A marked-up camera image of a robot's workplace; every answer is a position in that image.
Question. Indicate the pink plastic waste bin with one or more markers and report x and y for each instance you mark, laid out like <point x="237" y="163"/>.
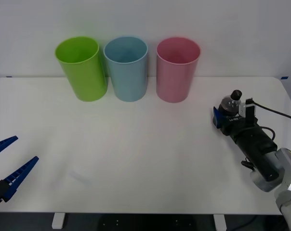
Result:
<point x="174" y="79"/>

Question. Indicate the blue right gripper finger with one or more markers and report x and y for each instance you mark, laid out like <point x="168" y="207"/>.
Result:
<point x="217" y="118"/>

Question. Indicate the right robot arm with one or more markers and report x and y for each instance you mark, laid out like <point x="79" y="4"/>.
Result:
<point x="263" y="154"/>

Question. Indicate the white table leg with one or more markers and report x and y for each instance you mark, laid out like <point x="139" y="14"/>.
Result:
<point x="219" y="222"/>
<point x="58" y="221"/>

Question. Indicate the green plastic waste bin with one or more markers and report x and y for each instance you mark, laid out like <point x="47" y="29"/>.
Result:
<point x="84" y="77"/>

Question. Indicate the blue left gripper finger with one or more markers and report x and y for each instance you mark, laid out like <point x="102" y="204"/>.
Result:
<point x="20" y="176"/>
<point x="2" y="145"/>

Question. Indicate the small dark plastic bottle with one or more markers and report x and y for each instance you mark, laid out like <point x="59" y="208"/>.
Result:
<point x="229" y="106"/>

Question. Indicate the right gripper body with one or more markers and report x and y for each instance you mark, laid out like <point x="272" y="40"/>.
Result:
<point x="237" y="124"/>

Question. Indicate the pale blue plastic waste bin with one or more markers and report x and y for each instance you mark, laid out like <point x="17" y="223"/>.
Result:
<point x="128" y="79"/>

